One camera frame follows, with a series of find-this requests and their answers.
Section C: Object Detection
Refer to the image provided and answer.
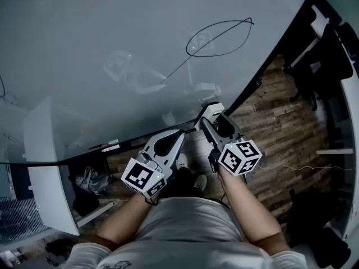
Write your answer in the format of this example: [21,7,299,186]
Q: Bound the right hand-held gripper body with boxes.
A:
[208,138,263,177]

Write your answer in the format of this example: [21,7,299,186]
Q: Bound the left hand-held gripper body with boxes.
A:
[121,149,173,199]

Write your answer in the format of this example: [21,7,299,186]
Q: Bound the white plastic block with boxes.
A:
[199,101,224,123]

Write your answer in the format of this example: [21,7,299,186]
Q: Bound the large white whiteboard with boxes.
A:
[0,0,328,168]

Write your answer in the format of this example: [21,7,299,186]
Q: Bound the person's right forearm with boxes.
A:
[218,168,291,256]

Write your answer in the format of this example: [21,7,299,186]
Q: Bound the person's left forearm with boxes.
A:
[96,192,158,252]

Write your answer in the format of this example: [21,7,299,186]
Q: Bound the person's left shoe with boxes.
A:
[176,152,189,169]

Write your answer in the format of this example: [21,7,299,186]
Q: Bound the person's shoe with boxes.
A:
[176,152,189,169]
[194,174,208,192]

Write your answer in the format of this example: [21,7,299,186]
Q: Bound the person's black trousers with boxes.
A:
[167,166,206,199]

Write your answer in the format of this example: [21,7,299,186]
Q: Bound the person's right shoe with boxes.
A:
[194,174,208,192]

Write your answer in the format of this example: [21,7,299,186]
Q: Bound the grey crumpled bag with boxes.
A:
[74,166,109,196]

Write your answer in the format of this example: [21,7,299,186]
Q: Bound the small black bag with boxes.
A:
[72,188,101,217]

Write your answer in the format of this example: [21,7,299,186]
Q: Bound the large black bag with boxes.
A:
[285,188,352,266]

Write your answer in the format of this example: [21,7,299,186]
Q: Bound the black office chair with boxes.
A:
[282,22,355,112]

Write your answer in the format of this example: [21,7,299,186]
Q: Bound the thin white cable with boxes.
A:
[257,163,342,171]

